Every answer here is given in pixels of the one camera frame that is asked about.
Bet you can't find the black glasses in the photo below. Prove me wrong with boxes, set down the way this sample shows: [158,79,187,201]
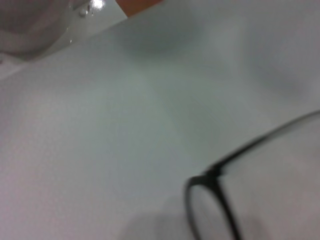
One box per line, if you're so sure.
[183,109,320,240]

